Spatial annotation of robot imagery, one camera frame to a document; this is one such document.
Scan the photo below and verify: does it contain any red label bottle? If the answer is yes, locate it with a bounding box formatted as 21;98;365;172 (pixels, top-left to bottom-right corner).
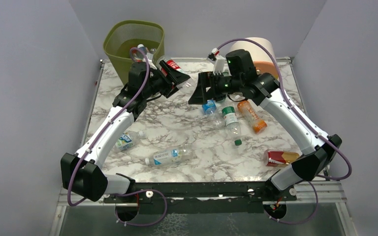
156;55;194;90
130;49;144;62

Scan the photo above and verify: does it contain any green white label bottle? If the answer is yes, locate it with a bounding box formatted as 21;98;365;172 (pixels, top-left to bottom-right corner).
221;106;242;146

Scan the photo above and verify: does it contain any blue label clear bottle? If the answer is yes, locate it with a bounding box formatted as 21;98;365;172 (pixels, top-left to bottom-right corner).
202;100;224;128

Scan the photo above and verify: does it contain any purple label Ganten bottle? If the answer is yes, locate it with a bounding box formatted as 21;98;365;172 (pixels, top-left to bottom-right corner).
137;44;153;60

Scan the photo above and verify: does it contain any dark green label bottle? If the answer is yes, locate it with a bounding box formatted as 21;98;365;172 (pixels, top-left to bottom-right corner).
115;131;146;151

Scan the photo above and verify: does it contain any blue white label bottle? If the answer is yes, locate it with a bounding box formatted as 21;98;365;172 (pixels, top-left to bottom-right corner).
145;147;194;166

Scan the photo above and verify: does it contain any green tinted bottle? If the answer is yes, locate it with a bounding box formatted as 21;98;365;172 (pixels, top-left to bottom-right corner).
222;70;230;76

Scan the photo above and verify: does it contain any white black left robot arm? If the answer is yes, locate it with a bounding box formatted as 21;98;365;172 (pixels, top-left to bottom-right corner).
61;60;190;206

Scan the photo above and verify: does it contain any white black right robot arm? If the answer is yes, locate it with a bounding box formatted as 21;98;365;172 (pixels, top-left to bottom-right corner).
188;49;342;196

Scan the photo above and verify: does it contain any green mesh waste bin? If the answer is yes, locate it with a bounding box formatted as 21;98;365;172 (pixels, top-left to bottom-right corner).
103;20;165;84

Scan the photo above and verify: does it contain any cream cylindrical drum container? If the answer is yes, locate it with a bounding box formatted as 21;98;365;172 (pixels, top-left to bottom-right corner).
229;37;279;80

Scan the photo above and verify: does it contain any orange juice bottle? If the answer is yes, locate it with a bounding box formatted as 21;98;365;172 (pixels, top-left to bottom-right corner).
237;100;267;134

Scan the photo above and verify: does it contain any red gold drink can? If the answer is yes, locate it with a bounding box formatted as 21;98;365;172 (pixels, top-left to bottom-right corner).
263;150;300;168

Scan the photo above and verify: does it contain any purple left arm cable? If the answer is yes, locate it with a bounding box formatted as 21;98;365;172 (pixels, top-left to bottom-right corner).
67;47;168;228

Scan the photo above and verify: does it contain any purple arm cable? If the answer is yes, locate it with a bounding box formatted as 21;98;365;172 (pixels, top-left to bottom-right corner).
67;47;168;228
217;38;353;226

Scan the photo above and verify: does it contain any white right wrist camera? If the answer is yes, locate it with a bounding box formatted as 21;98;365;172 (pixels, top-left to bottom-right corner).
207;48;226;75

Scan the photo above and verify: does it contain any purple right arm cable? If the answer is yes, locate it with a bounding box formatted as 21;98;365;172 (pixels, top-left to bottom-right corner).
217;38;353;226

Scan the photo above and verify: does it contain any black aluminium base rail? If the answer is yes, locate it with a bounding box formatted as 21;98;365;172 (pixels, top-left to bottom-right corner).
57;181;347;216

